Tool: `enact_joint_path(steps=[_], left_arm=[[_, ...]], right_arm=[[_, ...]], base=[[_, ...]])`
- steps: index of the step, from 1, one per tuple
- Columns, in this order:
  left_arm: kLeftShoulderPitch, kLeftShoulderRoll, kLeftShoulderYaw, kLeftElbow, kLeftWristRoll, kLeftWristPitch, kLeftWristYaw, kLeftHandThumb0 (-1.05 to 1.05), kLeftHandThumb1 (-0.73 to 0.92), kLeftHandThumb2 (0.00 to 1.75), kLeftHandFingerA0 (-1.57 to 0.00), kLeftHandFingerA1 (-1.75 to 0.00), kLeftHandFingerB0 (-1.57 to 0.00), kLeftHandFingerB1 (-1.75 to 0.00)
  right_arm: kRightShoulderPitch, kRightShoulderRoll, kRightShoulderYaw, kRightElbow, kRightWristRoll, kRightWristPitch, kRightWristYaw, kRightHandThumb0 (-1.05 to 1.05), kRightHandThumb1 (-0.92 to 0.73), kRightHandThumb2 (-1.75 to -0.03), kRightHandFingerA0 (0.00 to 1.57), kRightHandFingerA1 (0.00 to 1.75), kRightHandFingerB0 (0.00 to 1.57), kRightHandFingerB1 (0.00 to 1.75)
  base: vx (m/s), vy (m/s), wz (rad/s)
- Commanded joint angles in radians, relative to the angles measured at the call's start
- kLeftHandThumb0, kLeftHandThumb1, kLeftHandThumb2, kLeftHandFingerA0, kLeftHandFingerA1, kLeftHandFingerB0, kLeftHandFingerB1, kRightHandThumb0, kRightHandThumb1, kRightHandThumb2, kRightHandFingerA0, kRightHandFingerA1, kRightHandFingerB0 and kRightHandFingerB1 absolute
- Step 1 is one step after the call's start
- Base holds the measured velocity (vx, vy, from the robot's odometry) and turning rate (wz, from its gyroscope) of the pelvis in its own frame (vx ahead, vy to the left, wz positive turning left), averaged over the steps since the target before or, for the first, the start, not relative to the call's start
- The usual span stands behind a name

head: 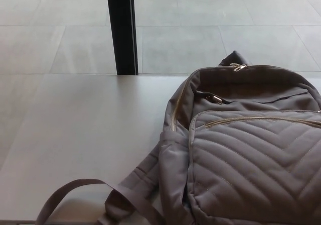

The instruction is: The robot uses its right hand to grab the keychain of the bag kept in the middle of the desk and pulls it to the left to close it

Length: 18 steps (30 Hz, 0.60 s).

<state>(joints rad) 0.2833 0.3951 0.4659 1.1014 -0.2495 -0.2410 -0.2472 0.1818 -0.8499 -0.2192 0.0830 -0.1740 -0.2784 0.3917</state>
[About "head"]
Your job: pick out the grey quilted backpack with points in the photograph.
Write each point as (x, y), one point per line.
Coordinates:
(240, 159)

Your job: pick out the black window frame pillar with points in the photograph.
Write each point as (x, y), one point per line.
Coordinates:
(122, 29)

